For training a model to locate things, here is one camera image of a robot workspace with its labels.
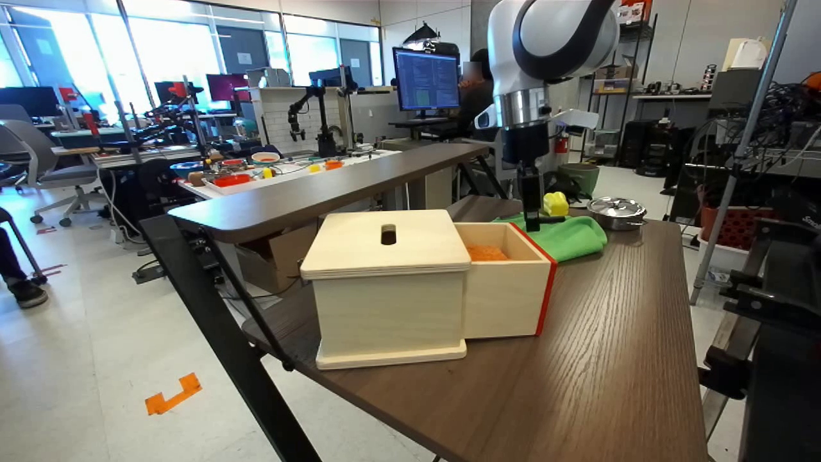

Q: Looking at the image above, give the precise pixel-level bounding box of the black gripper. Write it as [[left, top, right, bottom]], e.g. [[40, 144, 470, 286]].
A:
[[501, 122, 551, 233]]

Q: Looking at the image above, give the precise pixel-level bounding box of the green towel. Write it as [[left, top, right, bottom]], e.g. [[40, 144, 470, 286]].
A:
[[501, 209, 614, 266]]

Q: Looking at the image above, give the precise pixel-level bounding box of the yellow soft toy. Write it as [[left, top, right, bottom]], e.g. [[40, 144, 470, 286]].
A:
[[538, 188, 571, 220]]

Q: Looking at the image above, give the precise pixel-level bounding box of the silver metal pot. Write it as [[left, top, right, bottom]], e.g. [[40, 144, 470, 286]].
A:
[[585, 193, 652, 233]]

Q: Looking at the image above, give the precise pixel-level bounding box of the wooden drawer red front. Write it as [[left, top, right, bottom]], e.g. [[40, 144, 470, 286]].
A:
[[455, 220, 558, 343]]

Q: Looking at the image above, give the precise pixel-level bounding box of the person in dark clothes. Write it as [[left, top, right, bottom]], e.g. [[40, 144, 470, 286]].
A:
[[455, 46, 501, 140]]

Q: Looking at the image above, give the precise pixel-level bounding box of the computer monitor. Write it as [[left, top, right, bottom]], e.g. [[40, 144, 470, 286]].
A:
[[389, 44, 465, 120]]

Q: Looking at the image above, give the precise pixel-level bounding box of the cream wooden box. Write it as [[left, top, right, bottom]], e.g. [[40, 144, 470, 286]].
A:
[[298, 208, 474, 374]]

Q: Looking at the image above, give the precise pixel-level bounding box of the red crate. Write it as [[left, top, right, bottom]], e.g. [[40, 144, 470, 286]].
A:
[[697, 203, 757, 252]]

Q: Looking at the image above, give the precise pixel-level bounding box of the long brown table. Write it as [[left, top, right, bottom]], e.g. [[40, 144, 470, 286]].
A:
[[163, 139, 498, 247]]

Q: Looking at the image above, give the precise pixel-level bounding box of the silver metal stand pole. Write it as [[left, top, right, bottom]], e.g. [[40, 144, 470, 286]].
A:
[[684, 0, 802, 308]]

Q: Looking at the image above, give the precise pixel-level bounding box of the white work table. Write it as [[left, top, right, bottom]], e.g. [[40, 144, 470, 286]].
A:
[[174, 147, 406, 204]]

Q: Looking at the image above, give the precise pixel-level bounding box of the cardboard box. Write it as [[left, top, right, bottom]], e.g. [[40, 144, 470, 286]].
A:
[[234, 220, 316, 297]]

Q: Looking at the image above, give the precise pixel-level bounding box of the black slanted pole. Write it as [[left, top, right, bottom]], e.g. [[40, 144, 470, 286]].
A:
[[136, 213, 324, 462]]

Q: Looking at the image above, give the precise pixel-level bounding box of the grey office chair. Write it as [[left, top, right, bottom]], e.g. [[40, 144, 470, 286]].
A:
[[0, 116, 98, 231]]

